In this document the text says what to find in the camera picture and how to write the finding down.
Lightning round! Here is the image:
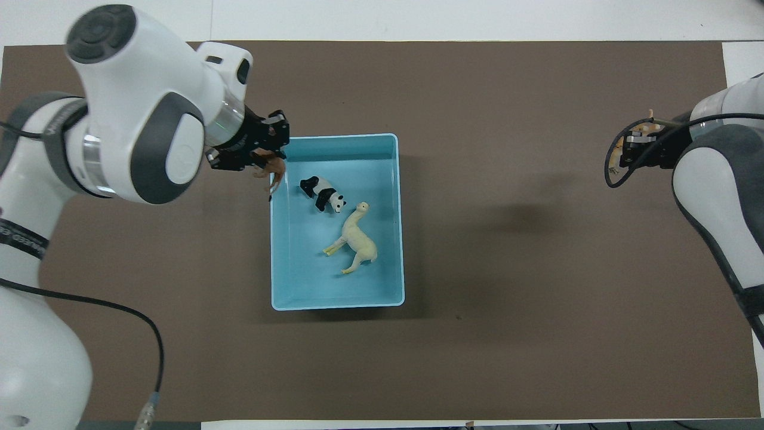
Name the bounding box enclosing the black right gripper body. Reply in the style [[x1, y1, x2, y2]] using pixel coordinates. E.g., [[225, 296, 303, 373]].
[[642, 122, 694, 170]]

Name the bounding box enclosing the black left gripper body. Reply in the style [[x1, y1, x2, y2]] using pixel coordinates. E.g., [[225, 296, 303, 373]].
[[206, 105, 291, 173]]

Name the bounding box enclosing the brown lion toy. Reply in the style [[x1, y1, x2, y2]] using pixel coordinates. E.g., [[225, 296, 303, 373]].
[[253, 152, 288, 202]]

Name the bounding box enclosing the orange striped tiger toy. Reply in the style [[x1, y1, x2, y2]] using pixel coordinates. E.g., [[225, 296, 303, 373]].
[[608, 109, 661, 177]]

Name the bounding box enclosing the black and white panda toy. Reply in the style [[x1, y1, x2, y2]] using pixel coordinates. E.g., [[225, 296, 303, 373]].
[[299, 176, 347, 214]]

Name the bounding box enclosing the cream llama toy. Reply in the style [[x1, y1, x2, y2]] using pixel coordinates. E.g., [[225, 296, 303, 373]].
[[323, 202, 378, 275]]

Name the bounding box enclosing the light blue storage box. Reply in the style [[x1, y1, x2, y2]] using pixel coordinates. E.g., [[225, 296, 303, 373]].
[[270, 133, 405, 312]]

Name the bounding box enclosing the brown table mat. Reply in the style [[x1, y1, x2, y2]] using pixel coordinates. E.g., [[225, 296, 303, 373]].
[[0, 40, 760, 422]]

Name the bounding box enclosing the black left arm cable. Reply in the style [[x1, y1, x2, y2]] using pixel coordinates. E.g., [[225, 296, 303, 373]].
[[0, 121, 165, 430]]

